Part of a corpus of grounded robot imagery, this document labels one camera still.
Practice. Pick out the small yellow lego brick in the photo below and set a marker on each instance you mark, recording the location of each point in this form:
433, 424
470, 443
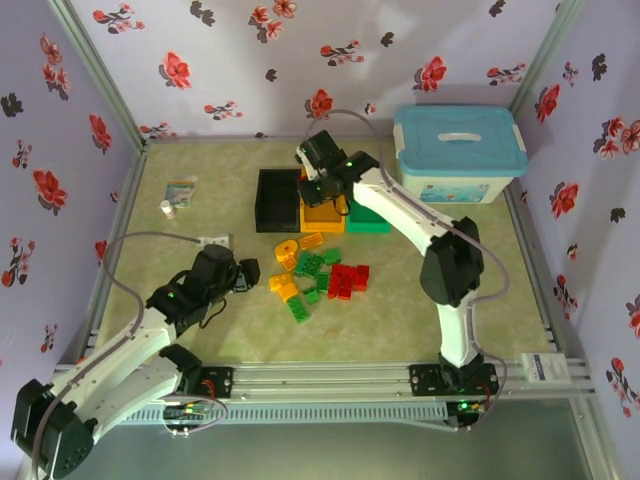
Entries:
278, 281

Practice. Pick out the yellow rectangular lego brick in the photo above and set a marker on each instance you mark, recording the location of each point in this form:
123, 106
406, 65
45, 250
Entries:
311, 240

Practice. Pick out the yellow oval lego block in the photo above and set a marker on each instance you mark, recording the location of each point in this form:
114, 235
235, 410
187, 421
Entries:
286, 252

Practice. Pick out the yellow curved lego brick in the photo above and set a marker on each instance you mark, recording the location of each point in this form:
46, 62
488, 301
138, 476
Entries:
289, 293

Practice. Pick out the dark green lego brick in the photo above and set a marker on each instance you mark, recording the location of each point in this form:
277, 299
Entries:
302, 265
318, 265

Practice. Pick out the light green lego brick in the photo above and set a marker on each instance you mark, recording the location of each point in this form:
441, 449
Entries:
333, 256

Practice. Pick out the long green lego brick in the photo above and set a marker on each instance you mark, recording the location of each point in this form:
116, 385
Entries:
298, 309

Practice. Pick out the long red lego brick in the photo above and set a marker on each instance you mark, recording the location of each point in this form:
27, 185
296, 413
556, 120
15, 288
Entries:
341, 290

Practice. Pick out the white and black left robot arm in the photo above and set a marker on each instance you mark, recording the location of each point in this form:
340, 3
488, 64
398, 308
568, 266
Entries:
115, 360

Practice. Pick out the yellow plastic bin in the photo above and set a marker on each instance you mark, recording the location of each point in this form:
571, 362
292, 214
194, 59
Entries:
322, 220

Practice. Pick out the black plastic bin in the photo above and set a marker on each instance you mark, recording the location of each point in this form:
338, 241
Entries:
277, 200

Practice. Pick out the green plastic bin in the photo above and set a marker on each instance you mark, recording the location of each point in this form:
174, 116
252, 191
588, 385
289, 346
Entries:
370, 222

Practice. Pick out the small white bottle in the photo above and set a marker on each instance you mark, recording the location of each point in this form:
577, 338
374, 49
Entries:
169, 207

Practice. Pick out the small printed paper packet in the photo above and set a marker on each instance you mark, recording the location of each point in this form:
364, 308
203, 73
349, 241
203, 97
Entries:
181, 192

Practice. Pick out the white storage box blue lid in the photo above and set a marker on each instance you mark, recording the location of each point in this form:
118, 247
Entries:
457, 145

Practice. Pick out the small controller board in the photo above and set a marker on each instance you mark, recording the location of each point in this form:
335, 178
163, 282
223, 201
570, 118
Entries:
467, 407
189, 411

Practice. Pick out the white label card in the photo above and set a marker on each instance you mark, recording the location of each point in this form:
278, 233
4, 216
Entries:
542, 369

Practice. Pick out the thin aluminium frame rail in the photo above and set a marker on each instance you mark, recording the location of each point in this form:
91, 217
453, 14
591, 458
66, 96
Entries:
225, 138

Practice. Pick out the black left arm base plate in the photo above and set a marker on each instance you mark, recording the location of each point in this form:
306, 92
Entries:
217, 382

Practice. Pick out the wide aluminium frame rail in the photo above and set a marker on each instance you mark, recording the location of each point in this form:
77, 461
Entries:
325, 382

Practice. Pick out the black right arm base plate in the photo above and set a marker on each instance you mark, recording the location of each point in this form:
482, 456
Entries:
425, 381

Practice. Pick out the aluminium frame post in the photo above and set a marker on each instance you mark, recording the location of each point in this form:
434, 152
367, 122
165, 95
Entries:
101, 75
547, 50

